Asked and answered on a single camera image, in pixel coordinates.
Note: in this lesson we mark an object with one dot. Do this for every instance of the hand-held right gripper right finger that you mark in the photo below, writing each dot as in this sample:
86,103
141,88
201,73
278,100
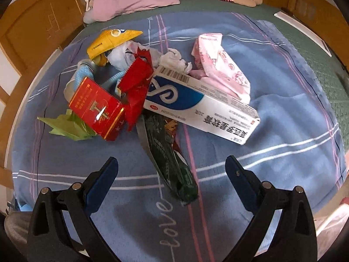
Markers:
240,180

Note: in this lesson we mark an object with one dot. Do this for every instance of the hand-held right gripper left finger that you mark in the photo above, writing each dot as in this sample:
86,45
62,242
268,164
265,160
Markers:
102,185

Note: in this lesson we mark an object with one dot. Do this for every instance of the green paper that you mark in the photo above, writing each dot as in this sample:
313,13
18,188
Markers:
65,127

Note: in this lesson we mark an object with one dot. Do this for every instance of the dark green snack wrapper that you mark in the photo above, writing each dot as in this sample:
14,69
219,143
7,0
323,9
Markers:
166,152

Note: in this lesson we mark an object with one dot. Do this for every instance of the red cigarette box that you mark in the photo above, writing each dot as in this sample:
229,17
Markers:
92,106

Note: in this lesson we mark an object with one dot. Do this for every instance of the white and blue ointment box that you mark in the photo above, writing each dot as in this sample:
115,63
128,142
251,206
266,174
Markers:
190,98

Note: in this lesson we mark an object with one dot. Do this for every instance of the red foil wrapper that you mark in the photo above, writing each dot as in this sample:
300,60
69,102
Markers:
136,82

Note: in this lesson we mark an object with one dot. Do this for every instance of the blue face mask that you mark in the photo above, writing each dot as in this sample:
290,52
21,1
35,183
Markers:
81,73

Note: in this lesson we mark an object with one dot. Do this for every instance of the pink tissue packet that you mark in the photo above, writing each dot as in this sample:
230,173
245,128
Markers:
218,65

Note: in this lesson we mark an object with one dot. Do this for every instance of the white plastic bag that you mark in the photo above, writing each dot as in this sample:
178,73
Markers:
120,57

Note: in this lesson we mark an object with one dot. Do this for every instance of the white tissue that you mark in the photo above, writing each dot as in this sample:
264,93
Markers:
174,60

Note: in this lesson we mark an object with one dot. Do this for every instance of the yellow snack packet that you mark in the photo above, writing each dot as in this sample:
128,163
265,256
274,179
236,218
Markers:
109,42

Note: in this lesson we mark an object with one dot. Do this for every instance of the blue plaid blanket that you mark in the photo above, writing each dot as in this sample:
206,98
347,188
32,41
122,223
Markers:
272,131

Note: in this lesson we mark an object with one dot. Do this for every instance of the white flat board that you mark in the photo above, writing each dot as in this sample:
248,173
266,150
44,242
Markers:
300,28

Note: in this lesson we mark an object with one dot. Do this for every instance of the wooden bed frame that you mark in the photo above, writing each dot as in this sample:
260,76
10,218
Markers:
32,19

